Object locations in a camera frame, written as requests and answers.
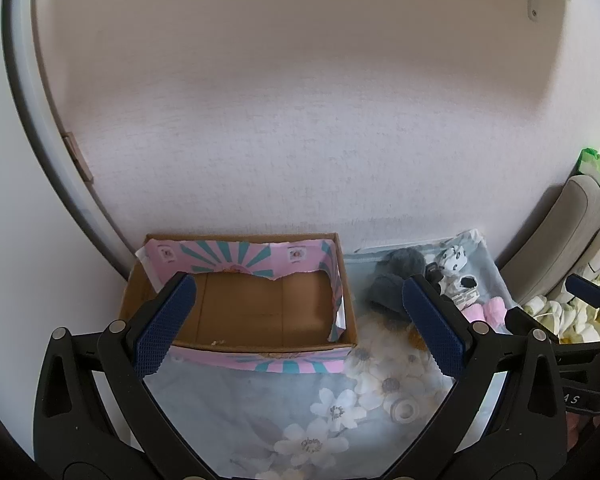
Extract pink fluffy sock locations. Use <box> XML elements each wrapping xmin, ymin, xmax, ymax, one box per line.
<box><xmin>460</xmin><ymin>297</ymin><xmax>506</xmax><ymax>326</ymax></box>

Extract person's right hand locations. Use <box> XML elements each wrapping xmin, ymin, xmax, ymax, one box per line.
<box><xmin>564</xmin><ymin>412</ymin><xmax>600</xmax><ymax>457</ymax></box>

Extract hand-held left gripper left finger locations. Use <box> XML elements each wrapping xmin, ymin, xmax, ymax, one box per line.
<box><xmin>32</xmin><ymin>271</ymin><xmax>216</xmax><ymax>480</ymax></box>

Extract door frame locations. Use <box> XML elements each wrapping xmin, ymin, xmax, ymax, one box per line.
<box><xmin>0</xmin><ymin>0</ymin><xmax>136</xmax><ymax>281</ymax></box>

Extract grey fluffy socks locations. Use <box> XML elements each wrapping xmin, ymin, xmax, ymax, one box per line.
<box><xmin>367</xmin><ymin>247</ymin><xmax>428</xmax><ymax>331</ymax></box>

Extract white spotted baby sock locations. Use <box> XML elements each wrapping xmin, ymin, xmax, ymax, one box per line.
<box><xmin>445</xmin><ymin>274</ymin><xmax>481</xmax><ymax>311</ymax></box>
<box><xmin>432</xmin><ymin>245</ymin><xmax>468</xmax><ymax>281</ymax></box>

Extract beige sofa cushion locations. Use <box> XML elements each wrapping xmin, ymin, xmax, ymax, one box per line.
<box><xmin>497</xmin><ymin>175</ymin><xmax>600</xmax><ymax>306</ymax></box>

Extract cardboard box with pink lining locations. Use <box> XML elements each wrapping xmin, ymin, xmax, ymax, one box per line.
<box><xmin>117</xmin><ymin>231</ymin><xmax>359</xmax><ymax>376</ymax></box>

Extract beige door latch plate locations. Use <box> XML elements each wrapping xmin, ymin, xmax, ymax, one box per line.
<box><xmin>61</xmin><ymin>131</ymin><xmax>95</xmax><ymax>183</ymax></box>

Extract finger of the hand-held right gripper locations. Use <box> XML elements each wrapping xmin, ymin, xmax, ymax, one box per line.
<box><xmin>566</xmin><ymin>273</ymin><xmax>600</xmax><ymax>313</ymax></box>
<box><xmin>502</xmin><ymin>306</ymin><xmax>562</xmax><ymax>347</ymax></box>

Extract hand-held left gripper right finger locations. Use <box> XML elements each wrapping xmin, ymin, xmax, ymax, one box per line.
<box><xmin>401</xmin><ymin>274</ymin><xmax>568</xmax><ymax>480</ymax></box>

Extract small white tape roll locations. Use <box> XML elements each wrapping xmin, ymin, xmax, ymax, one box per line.
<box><xmin>389</xmin><ymin>394</ymin><xmax>421</xmax><ymax>423</ymax></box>

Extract pale blue floral cloth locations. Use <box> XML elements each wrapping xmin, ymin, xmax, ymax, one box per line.
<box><xmin>145</xmin><ymin>230</ymin><xmax>521</xmax><ymax>480</ymax></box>

